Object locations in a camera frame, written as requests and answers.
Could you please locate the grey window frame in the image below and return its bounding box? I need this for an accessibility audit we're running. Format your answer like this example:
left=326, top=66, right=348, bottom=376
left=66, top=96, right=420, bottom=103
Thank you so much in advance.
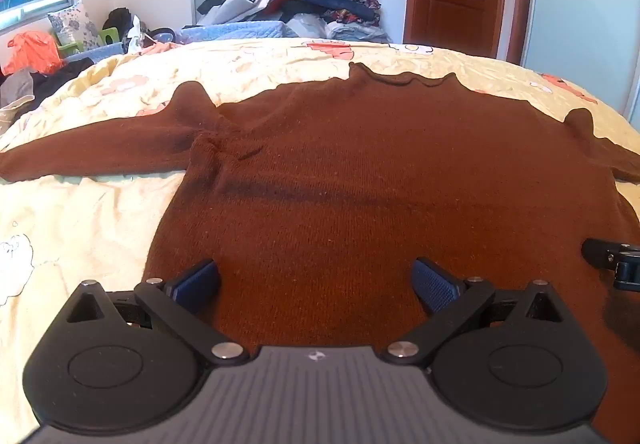
left=0, top=0, right=82, bottom=31

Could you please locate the white wardrobe door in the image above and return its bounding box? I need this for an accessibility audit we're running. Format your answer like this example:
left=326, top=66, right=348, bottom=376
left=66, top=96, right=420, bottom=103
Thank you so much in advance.
left=520, top=0, right=640, bottom=117

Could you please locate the dark clothes heap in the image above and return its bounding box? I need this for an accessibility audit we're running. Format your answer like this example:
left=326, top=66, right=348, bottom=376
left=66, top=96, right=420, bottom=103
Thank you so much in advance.
left=0, top=57, right=96, bottom=127

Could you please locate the black bag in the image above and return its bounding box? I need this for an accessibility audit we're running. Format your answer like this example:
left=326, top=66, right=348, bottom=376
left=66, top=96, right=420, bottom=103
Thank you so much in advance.
left=103, top=7, right=147, bottom=45

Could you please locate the blue quilted mat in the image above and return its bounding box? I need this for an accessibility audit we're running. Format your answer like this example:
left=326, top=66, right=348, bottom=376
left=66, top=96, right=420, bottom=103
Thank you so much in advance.
left=176, top=19, right=297, bottom=46

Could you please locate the brown knit sweater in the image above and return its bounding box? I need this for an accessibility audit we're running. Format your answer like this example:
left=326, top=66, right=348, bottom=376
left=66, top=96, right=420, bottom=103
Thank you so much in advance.
left=0, top=62, right=640, bottom=350

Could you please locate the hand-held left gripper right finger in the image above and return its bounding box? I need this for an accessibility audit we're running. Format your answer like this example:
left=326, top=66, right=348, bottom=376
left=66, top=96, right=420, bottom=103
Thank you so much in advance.
left=382, top=257, right=566, bottom=366

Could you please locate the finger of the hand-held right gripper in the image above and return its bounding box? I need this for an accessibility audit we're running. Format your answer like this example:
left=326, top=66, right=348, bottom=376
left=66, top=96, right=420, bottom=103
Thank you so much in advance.
left=581, top=237, right=640, bottom=293

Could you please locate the yellow floral quilt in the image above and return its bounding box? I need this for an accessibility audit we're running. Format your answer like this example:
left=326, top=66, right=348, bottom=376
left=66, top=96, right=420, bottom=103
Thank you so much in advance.
left=0, top=38, right=640, bottom=444

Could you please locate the floral pillow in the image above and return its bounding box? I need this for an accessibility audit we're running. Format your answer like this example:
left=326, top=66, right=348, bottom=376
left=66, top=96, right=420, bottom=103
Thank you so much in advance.
left=47, top=2, right=104, bottom=53

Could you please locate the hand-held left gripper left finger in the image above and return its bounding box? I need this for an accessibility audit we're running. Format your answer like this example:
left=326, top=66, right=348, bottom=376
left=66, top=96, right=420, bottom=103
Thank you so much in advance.
left=65, top=258, right=250, bottom=366

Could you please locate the orange cloth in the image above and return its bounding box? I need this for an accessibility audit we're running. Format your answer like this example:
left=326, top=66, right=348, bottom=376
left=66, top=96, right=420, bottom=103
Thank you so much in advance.
left=2, top=31, right=64, bottom=76

